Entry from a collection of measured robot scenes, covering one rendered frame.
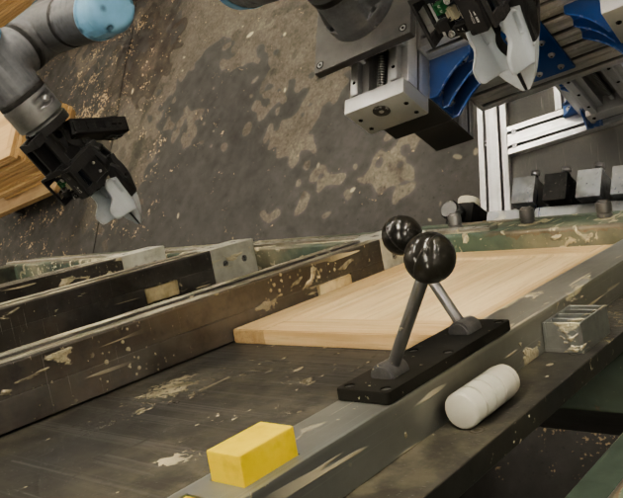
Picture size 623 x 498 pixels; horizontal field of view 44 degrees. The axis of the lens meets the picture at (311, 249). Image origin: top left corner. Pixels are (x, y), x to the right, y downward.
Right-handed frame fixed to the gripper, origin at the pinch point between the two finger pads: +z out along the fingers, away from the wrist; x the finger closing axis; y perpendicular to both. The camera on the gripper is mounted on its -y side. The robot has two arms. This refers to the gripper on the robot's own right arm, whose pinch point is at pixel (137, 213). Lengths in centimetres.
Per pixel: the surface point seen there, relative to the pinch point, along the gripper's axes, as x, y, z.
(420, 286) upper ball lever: 67, 39, -5
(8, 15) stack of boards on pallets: -307, -275, -27
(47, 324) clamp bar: -18.3, 14.8, 6.4
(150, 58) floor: -193, -231, 28
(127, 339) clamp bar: 22.3, 31.5, -0.3
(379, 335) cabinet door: 47, 23, 13
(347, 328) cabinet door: 41.5, 21.1, 13.4
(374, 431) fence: 63, 48, -1
